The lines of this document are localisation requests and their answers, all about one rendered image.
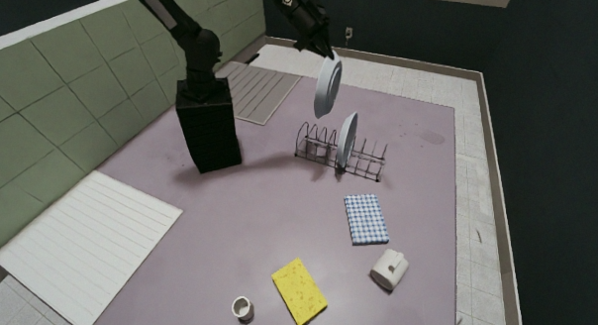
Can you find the small grey cup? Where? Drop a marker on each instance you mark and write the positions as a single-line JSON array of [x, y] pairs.
[[243, 307]]

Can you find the blue and white checkered towel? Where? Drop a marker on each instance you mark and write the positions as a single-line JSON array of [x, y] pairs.
[[366, 222]]

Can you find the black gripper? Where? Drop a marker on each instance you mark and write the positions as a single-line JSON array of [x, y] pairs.
[[310, 32]]

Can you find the white ribbed draining mat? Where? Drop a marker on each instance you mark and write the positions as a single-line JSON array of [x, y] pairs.
[[80, 252]]

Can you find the yellow sponge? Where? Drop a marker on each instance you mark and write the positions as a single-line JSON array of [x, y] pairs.
[[300, 292]]

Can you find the white mug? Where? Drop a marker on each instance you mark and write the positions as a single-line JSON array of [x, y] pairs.
[[386, 272]]

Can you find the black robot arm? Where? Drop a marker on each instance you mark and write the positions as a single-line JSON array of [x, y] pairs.
[[202, 46]]

